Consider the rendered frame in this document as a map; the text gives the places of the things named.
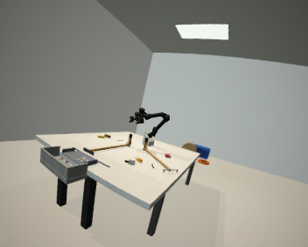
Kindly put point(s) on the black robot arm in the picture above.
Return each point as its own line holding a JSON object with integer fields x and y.
{"x": 146, "y": 116}

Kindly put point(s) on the tan wooden pole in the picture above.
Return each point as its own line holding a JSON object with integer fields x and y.
{"x": 105, "y": 148}

